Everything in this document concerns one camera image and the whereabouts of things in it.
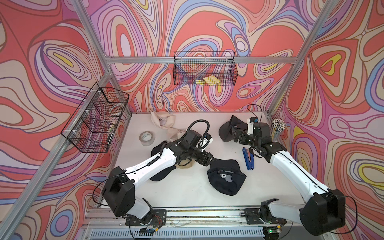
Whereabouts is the dark grey baseball cap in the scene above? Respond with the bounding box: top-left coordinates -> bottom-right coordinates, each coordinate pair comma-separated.
219,115 -> 248,143

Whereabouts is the tan khaki baseball cap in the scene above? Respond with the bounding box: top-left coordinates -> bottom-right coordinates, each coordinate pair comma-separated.
175,159 -> 195,169

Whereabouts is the black cap with white logo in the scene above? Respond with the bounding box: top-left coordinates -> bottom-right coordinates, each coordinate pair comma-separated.
148,140 -> 178,182

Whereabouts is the cream baseball cap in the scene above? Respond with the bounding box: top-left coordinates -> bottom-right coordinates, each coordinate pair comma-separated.
150,112 -> 186,142

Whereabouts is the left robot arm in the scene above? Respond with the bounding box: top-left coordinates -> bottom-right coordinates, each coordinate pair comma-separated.
101,120 -> 214,225

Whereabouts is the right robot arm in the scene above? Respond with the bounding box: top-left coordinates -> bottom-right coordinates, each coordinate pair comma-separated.
230,123 -> 346,236

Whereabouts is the black cap upside down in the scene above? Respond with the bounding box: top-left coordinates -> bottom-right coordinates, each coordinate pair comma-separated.
207,159 -> 247,196

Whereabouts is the blue tool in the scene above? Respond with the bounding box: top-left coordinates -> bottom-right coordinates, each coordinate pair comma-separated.
242,148 -> 255,171

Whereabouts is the cup of pencils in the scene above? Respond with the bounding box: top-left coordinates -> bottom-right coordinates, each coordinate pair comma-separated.
271,119 -> 287,142

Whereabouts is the clear tape roll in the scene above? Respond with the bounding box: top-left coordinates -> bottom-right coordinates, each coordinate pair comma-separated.
139,131 -> 155,147

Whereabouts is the black wire basket back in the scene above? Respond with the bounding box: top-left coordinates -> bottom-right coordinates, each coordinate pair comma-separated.
173,50 -> 238,86

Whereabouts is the black wire basket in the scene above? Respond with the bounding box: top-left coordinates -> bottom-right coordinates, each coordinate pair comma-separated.
173,50 -> 238,86
61,83 -> 130,153

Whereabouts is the black wire basket left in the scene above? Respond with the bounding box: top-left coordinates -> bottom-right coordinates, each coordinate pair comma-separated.
61,83 -> 130,153

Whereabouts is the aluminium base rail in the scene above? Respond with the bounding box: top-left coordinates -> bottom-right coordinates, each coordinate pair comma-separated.
75,206 -> 334,240

